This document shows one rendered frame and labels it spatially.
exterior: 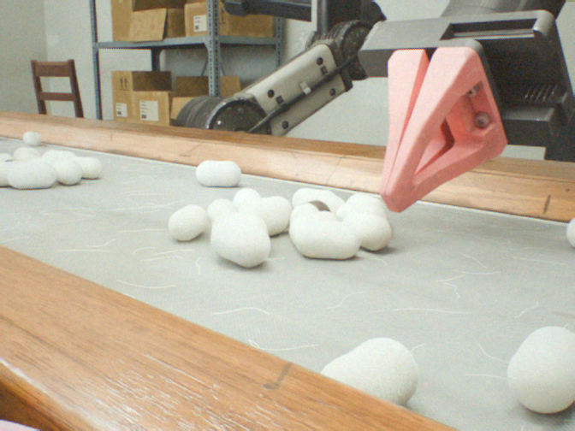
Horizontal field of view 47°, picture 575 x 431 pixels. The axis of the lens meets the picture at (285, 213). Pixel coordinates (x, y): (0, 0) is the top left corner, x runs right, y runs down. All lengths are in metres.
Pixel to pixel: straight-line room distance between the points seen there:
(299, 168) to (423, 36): 0.25
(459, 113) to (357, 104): 2.70
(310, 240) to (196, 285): 0.06
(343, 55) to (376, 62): 0.85
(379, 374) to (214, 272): 0.16
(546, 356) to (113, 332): 0.12
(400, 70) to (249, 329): 0.16
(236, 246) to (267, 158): 0.30
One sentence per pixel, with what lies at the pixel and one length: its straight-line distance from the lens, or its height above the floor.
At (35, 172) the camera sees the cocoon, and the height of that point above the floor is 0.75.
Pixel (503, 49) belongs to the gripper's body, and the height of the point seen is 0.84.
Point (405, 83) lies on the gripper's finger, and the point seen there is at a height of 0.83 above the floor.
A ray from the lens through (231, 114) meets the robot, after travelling 1.07.
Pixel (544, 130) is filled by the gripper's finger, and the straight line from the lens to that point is 0.36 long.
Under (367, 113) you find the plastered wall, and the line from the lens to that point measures 3.01.
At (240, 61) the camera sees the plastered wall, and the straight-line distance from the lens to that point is 3.64.
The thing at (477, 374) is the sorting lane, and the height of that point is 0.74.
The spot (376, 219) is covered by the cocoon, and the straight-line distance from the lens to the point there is 0.35.
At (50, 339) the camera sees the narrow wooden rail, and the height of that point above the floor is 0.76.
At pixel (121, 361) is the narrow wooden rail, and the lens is 0.17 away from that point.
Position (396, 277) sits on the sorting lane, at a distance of 0.32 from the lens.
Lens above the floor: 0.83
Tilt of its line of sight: 12 degrees down
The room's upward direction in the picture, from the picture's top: straight up
